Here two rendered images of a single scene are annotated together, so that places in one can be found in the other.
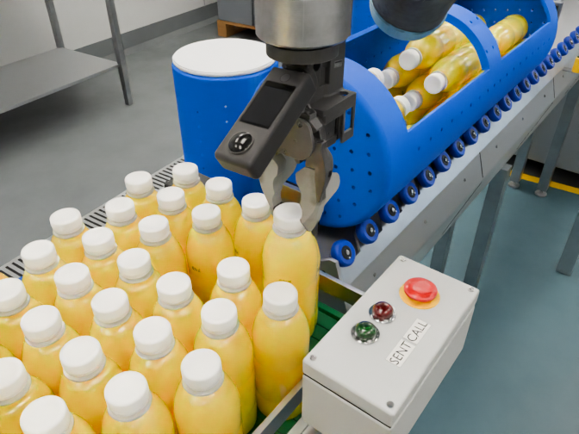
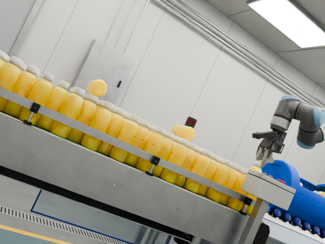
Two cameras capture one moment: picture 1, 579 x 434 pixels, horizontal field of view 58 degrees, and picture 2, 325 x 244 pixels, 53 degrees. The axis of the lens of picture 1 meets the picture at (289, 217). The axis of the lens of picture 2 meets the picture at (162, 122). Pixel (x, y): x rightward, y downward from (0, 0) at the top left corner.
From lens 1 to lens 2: 1.29 m
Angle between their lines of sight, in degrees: 50
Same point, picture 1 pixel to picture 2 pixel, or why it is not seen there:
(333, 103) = (278, 141)
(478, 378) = not seen: outside the picture
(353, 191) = not seen: hidden behind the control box
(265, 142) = (262, 133)
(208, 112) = not seen: hidden behind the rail
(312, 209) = (264, 159)
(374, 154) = (287, 182)
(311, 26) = (279, 121)
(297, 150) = (267, 144)
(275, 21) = (273, 119)
